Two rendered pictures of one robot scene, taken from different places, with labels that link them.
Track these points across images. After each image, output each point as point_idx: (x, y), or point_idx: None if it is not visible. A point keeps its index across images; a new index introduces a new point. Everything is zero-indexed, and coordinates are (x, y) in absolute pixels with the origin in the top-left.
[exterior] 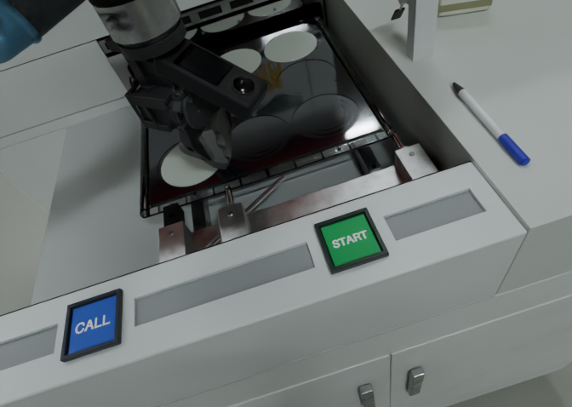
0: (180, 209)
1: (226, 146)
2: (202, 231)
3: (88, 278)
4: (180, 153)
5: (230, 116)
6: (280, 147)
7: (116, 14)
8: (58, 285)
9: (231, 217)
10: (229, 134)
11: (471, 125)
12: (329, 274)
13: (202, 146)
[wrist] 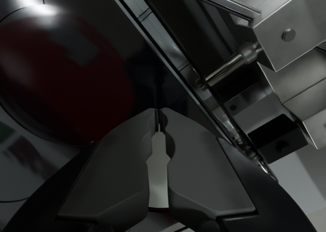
0: (260, 138)
1: (144, 126)
2: (279, 88)
3: (292, 183)
4: (153, 192)
5: (69, 164)
6: (65, 18)
7: None
8: (301, 200)
9: (298, 26)
10: (117, 136)
11: None
12: None
13: (245, 182)
